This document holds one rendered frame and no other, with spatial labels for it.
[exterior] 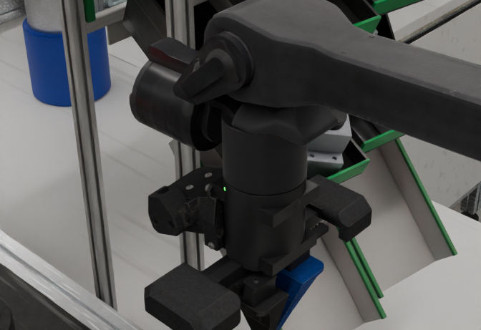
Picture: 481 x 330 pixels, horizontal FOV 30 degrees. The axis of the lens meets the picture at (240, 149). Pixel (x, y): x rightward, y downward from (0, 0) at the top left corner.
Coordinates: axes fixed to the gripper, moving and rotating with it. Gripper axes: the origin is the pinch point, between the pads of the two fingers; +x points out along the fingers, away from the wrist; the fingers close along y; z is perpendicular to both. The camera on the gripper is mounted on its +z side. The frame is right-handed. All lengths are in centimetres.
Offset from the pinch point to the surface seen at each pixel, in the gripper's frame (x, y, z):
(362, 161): 4.5, -26.9, 10.4
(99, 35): 26, -57, 93
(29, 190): 39, -28, 77
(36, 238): 39, -20, 65
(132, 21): -6.2, -19.0, 36.0
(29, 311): 28, -4, 41
